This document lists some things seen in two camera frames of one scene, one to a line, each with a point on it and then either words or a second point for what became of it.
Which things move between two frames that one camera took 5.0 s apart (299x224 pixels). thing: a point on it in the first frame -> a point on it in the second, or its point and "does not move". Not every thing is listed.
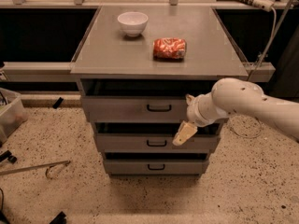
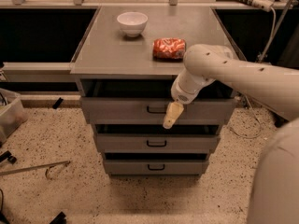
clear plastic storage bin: x=12 y=113 does not move
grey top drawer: x=135 y=110 does not move
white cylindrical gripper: x=193 y=113 -> x=179 y=94
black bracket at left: x=7 y=155 does not move
